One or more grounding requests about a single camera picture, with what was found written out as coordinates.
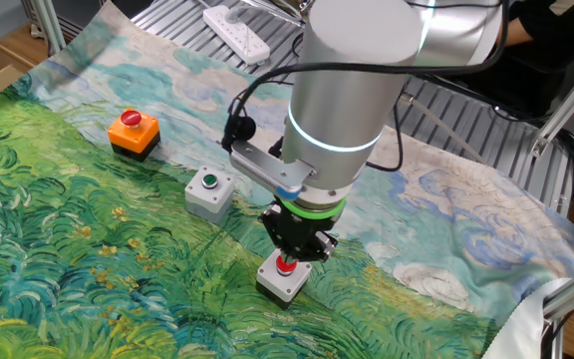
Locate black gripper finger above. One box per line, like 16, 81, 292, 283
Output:
296, 231, 339, 265
259, 204, 299, 265

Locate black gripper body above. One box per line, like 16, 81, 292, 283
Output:
266, 201, 341, 260

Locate white black box red button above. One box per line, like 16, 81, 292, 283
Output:
255, 247, 314, 310

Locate grey box green button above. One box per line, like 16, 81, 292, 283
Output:
183, 167, 236, 225

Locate orange box red button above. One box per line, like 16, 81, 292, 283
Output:
107, 108, 161, 164

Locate green blue painting cloth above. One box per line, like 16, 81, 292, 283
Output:
0, 0, 574, 359

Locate white power strip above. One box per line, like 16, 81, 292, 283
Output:
201, 4, 272, 66

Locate white satin cloth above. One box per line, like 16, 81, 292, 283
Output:
480, 276, 574, 359

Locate person in black shirt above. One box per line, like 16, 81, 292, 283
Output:
445, 0, 574, 121

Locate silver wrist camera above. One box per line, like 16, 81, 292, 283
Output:
229, 139, 317, 200

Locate black table edge cables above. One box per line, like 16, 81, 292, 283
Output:
490, 104, 574, 200

